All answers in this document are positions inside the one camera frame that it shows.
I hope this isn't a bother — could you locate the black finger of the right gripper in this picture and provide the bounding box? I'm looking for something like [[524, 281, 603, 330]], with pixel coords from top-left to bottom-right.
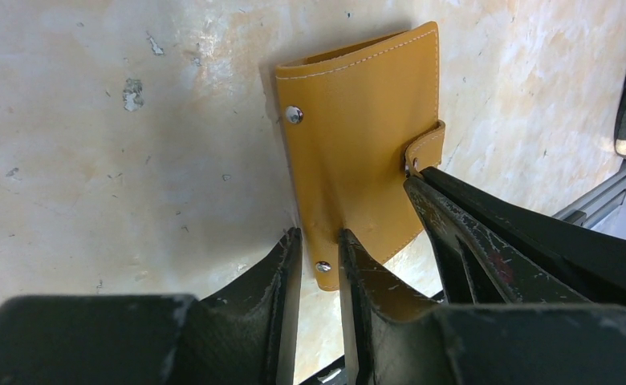
[[404, 176, 590, 304], [421, 167, 626, 306]]

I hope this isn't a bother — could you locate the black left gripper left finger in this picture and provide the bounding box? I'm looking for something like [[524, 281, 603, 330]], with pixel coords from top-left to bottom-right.
[[0, 228, 303, 384]]

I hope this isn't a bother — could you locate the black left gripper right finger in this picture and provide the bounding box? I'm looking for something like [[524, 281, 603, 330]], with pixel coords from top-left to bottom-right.
[[339, 229, 626, 384]]

